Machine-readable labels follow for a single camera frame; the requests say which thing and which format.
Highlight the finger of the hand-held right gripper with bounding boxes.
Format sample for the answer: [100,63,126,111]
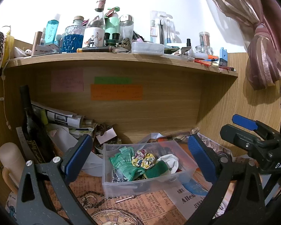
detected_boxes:
[232,114,278,141]
[220,125,268,156]

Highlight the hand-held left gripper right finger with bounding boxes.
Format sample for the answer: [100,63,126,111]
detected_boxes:
[185,133,265,225]

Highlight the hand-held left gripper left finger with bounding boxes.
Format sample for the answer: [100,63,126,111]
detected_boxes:
[16,134,96,225]

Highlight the white sock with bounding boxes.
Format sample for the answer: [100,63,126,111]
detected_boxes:
[157,154,179,174]

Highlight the green knit cloth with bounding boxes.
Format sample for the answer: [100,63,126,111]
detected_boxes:
[110,146,144,181]

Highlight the silver sequin cloth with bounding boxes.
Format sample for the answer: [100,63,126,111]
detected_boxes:
[111,169,132,183]

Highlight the dark green band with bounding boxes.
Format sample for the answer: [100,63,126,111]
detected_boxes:
[144,162,169,179]

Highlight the clear plastic storage box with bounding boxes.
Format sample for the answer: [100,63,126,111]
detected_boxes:
[102,140,199,198]

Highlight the floral scrunchie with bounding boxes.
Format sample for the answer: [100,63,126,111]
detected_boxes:
[132,149,158,169]

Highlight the blue card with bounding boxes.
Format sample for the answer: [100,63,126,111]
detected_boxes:
[185,180,209,197]

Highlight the white card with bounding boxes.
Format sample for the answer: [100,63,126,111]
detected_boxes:
[96,128,117,143]

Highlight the rolled magazines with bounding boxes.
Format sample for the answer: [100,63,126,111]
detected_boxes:
[30,101,85,128]

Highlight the dark wine bottle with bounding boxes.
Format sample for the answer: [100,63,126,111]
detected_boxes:
[19,85,55,163]

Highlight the grey ruler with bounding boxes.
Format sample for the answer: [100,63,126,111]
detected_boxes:
[16,127,33,160]

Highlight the metal hair pin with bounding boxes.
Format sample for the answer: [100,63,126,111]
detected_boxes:
[116,195,136,203]

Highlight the blue box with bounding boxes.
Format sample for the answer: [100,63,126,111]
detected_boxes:
[219,47,228,66]

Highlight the beige mug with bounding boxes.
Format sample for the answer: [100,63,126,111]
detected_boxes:
[0,142,26,194]

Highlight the orange sticky note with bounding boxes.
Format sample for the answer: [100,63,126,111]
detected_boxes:
[90,84,143,101]

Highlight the pink curtain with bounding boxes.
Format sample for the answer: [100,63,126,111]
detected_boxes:
[198,0,281,91]

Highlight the pink sticky note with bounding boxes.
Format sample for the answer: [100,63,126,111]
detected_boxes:
[51,68,84,92]

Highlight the newspaper print table mat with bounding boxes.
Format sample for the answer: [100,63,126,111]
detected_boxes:
[5,131,239,225]

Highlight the green sticky note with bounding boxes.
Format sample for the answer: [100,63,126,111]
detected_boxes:
[94,76,132,85]

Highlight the glass jar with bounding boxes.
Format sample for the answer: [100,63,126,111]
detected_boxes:
[199,31,211,52]

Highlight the wooden shelf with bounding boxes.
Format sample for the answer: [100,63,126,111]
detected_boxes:
[3,52,239,78]

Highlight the brown tube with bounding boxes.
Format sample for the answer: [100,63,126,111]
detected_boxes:
[77,46,116,53]

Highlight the glass bottle with blue liquid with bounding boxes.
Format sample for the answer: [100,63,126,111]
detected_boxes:
[62,16,85,53]

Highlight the white label glass bottle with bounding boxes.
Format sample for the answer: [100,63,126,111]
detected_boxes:
[82,0,106,48]

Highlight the clear lidded plastic container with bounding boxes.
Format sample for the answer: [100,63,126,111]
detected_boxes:
[131,42,165,56]

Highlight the cardboard tube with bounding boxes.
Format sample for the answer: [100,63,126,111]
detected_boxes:
[31,31,43,56]

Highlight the toothbrush package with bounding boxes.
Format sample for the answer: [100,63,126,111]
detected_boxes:
[150,10,176,44]

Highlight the teal plastic bottle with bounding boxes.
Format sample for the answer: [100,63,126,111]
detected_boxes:
[45,13,61,45]

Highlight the yellow roll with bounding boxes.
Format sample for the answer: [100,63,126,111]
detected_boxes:
[3,31,14,62]

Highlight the clear tumbler bottle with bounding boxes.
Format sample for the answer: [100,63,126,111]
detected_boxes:
[119,14,134,40]

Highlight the mint green pump bottle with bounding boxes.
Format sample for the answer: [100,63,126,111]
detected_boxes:
[105,6,120,34]

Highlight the white cable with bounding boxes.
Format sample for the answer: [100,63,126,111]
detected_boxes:
[0,66,11,129]

